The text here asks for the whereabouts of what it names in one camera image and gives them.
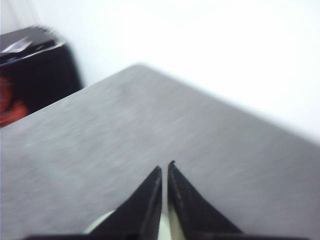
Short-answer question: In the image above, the black and red bag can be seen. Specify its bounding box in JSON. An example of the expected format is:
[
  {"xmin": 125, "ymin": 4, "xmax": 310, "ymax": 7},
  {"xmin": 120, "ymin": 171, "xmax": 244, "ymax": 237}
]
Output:
[{"xmin": 0, "ymin": 26, "xmax": 83, "ymax": 128}]

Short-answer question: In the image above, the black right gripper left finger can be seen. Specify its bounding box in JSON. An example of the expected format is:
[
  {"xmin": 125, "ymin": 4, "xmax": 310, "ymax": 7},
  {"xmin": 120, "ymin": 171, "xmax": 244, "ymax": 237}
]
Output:
[{"xmin": 90, "ymin": 166, "xmax": 162, "ymax": 240}]

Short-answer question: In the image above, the green round plate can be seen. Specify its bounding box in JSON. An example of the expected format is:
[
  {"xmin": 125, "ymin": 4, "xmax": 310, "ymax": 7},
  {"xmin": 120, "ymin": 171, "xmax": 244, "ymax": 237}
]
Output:
[{"xmin": 83, "ymin": 210, "xmax": 185, "ymax": 240}]

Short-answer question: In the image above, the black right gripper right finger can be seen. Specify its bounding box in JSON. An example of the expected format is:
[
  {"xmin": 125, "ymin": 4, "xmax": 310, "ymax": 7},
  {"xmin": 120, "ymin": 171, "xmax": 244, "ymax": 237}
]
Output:
[{"xmin": 167, "ymin": 160, "xmax": 244, "ymax": 240}]

